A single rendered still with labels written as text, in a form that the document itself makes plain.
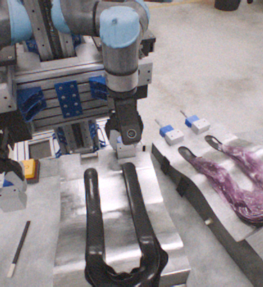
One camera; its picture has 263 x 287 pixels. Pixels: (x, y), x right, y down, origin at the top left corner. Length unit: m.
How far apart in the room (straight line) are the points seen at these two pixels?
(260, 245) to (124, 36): 0.51
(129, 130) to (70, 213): 0.25
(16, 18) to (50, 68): 0.50
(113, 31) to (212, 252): 0.56
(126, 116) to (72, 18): 0.25
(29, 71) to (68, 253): 0.70
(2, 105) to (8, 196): 0.38
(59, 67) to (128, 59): 0.53
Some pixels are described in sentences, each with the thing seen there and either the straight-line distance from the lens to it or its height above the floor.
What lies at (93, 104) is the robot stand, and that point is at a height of 0.76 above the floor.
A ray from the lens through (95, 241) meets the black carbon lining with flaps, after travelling 0.56.
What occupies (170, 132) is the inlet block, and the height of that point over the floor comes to 0.88.
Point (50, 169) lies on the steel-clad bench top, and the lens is 0.83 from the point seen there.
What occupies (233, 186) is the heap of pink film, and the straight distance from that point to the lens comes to 0.68.
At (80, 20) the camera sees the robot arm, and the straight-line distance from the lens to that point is 0.62.
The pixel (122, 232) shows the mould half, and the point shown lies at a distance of 0.56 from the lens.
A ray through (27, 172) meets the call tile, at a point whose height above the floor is 0.84.
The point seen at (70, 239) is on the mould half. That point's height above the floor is 0.91.
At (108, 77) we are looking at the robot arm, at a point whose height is 1.14.
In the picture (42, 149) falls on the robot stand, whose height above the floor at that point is 0.21.
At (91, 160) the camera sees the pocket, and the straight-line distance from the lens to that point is 0.73.
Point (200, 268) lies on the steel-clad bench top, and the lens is 0.68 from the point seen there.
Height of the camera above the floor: 1.43
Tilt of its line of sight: 49 degrees down
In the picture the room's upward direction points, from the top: straight up
